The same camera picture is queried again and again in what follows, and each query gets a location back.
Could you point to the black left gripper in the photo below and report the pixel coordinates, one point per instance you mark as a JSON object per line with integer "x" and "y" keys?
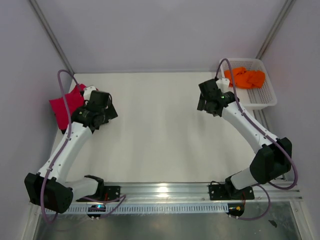
{"x": 110, "y": 113}

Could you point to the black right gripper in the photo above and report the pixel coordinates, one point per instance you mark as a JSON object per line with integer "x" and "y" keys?
{"x": 202, "y": 105}

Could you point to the orange t shirt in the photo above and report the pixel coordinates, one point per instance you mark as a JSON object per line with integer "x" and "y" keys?
{"x": 248, "y": 79}

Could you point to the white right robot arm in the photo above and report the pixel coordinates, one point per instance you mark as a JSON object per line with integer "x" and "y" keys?
{"x": 272, "y": 154}

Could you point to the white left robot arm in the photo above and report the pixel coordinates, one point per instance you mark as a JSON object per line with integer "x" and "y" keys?
{"x": 48, "y": 188}

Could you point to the white plastic basket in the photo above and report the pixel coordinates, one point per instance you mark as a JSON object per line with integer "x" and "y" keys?
{"x": 251, "y": 99}

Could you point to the left controller board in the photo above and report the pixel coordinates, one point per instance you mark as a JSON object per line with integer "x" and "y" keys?
{"x": 96, "y": 210}

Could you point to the controller board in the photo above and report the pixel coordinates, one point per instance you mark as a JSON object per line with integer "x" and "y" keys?
{"x": 234, "y": 210}
{"x": 96, "y": 210}

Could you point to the right controller board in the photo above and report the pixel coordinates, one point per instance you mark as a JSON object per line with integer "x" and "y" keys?
{"x": 234, "y": 210}

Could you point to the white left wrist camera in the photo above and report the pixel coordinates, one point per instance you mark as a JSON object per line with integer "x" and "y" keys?
{"x": 87, "y": 92}

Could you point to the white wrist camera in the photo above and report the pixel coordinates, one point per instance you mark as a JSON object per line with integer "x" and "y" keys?
{"x": 223, "y": 84}
{"x": 87, "y": 92}

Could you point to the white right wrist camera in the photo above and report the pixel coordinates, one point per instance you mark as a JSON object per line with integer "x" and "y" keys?
{"x": 223, "y": 84}

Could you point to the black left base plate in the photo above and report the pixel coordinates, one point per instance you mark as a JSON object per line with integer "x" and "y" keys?
{"x": 103, "y": 194}

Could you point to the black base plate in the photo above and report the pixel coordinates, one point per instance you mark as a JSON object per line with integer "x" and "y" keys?
{"x": 222, "y": 192}
{"x": 103, "y": 194}

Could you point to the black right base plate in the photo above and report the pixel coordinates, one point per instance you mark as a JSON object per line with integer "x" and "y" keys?
{"x": 222, "y": 192}

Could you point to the slotted grey cable duct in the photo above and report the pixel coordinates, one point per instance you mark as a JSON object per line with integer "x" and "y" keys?
{"x": 153, "y": 208}

